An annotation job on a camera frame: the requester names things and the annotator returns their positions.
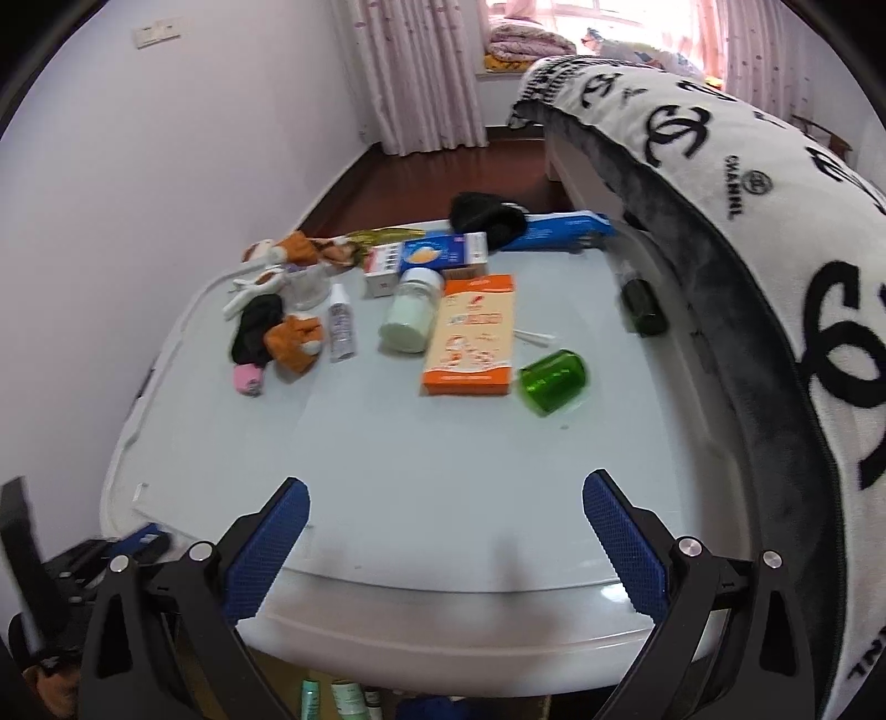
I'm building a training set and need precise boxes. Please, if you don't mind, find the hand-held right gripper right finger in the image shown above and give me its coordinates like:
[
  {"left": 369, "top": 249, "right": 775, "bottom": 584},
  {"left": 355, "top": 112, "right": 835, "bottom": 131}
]
[{"left": 581, "top": 469, "right": 818, "bottom": 720}]

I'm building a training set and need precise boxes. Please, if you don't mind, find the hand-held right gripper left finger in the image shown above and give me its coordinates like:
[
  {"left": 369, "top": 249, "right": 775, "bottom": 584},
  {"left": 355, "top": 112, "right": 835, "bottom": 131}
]
[{"left": 79, "top": 476, "right": 311, "bottom": 720}]

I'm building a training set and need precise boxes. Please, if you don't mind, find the orange plush sock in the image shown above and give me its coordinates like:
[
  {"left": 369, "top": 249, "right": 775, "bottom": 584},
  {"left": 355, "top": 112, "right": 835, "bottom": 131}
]
[
  {"left": 277, "top": 230, "right": 361, "bottom": 270},
  {"left": 265, "top": 315, "right": 326, "bottom": 378}
]

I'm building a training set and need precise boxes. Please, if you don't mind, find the black sock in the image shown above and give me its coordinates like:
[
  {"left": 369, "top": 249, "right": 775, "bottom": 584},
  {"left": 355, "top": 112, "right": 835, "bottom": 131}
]
[{"left": 230, "top": 294, "right": 286, "bottom": 367}]

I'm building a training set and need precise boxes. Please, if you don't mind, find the small clear spray bottle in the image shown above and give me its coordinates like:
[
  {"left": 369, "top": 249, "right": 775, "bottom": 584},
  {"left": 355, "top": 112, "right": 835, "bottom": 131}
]
[{"left": 327, "top": 282, "right": 359, "bottom": 362}]

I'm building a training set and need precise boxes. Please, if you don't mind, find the orange cardboard box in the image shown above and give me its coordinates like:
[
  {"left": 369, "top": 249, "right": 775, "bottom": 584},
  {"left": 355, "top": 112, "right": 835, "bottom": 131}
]
[{"left": 421, "top": 273, "right": 518, "bottom": 397}]

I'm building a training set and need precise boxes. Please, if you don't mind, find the person's left hand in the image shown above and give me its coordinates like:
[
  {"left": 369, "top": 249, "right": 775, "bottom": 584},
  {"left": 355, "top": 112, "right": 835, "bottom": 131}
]
[{"left": 19, "top": 661, "right": 82, "bottom": 718}]

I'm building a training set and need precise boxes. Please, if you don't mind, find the dark green spray bottle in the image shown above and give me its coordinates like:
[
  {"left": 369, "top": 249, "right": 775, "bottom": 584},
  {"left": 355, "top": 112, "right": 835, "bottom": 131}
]
[{"left": 618, "top": 259, "right": 667, "bottom": 338}]

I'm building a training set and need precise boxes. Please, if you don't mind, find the white plastic clip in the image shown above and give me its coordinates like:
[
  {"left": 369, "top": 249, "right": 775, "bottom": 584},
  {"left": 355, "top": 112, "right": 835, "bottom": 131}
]
[{"left": 223, "top": 266, "right": 288, "bottom": 320}]

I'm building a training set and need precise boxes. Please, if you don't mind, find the clear plastic cup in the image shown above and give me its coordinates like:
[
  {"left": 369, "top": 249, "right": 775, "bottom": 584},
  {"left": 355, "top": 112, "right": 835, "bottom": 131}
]
[{"left": 280, "top": 263, "right": 333, "bottom": 312}]

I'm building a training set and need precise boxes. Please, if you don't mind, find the white brown plush slipper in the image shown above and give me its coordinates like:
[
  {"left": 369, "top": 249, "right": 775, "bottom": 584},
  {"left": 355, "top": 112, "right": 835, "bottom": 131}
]
[{"left": 241, "top": 237, "right": 286, "bottom": 268}]

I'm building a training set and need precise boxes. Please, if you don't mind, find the blue packet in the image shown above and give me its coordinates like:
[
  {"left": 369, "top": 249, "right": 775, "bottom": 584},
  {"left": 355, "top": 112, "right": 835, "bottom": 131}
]
[{"left": 498, "top": 211, "right": 617, "bottom": 251}]

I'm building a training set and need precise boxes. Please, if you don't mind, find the yellow green plastic wrapper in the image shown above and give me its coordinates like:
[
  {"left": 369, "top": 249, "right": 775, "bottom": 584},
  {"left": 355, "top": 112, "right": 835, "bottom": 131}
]
[{"left": 344, "top": 225, "right": 425, "bottom": 260}]

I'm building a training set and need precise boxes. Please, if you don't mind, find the black white printed blanket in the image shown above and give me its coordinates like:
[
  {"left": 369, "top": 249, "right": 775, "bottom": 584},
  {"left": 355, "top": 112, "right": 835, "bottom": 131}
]
[{"left": 507, "top": 54, "right": 886, "bottom": 720}]

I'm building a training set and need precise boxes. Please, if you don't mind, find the blue white medicine box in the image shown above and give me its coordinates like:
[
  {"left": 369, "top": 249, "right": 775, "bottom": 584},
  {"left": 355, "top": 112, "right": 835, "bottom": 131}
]
[{"left": 363, "top": 232, "right": 491, "bottom": 299}]

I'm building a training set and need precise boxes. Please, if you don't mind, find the black cloth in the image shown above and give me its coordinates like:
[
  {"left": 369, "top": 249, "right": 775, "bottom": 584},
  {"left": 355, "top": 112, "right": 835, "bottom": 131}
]
[{"left": 450, "top": 192, "right": 528, "bottom": 243}]

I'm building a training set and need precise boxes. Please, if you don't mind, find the wooden chair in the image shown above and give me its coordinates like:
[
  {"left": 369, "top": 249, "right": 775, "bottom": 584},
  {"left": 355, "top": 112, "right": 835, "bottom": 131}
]
[{"left": 789, "top": 114, "right": 852, "bottom": 163}]

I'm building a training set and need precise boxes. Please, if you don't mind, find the patterned bedding pile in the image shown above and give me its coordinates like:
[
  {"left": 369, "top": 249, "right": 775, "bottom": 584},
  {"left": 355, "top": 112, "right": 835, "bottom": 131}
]
[{"left": 578, "top": 28, "right": 707, "bottom": 77}]

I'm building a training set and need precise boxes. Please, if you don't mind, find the pink dotted curtain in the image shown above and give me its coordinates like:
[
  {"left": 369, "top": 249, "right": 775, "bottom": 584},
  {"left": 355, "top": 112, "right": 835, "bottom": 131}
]
[
  {"left": 699, "top": 0, "right": 818, "bottom": 126},
  {"left": 331, "top": 0, "right": 489, "bottom": 157}
]

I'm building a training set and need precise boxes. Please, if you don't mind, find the pink quilt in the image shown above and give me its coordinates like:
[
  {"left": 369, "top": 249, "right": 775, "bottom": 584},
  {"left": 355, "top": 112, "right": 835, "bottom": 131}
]
[{"left": 488, "top": 17, "right": 575, "bottom": 63}]

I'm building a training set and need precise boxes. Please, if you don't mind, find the window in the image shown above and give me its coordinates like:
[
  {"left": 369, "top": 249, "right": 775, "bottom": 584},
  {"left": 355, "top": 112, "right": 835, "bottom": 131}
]
[{"left": 485, "top": 0, "right": 700, "bottom": 35}]

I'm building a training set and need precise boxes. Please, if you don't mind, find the white bed frame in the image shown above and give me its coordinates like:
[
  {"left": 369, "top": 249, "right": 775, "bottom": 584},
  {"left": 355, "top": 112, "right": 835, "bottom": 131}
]
[{"left": 543, "top": 131, "right": 627, "bottom": 223}]

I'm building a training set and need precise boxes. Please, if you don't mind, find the white wall switch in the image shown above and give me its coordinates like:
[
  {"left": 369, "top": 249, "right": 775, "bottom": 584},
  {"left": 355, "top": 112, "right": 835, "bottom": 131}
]
[{"left": 133, "top": 20, "right": 182, "bottom": 48}]

